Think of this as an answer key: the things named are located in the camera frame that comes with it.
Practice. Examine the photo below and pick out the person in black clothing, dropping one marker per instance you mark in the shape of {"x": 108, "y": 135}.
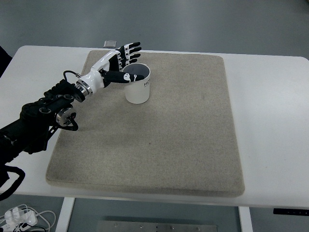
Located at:
{"x": 5, "y": 60}

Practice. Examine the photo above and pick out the white power strip with cables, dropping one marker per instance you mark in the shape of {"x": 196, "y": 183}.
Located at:
{"x": 23, "y": 218}

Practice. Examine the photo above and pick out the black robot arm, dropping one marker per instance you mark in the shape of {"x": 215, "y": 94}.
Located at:
{"x": 39, "y": 120}

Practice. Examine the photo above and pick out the grey metal base plate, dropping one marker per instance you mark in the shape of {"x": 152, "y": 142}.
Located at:
{"x": 127, "y": 226}

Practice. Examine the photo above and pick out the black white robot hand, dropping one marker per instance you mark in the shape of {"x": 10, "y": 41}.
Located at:
{"x": 110, "y": 69}

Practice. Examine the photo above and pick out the beige felt mat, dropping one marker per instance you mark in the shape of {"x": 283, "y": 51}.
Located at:
{"x": 181, "y": 141}

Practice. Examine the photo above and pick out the small grey metal box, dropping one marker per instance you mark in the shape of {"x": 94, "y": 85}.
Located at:
{"x": 110, "y": 44}

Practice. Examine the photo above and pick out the white table leg frame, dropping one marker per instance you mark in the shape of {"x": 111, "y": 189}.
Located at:
{"x": 65, "y": 214}

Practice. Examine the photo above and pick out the white ribbed cup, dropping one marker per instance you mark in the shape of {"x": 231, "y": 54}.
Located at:
{"x": 137, "y": 92}

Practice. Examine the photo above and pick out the black table control panel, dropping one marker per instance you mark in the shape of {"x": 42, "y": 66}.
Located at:
{"x": 293, "y": 212}

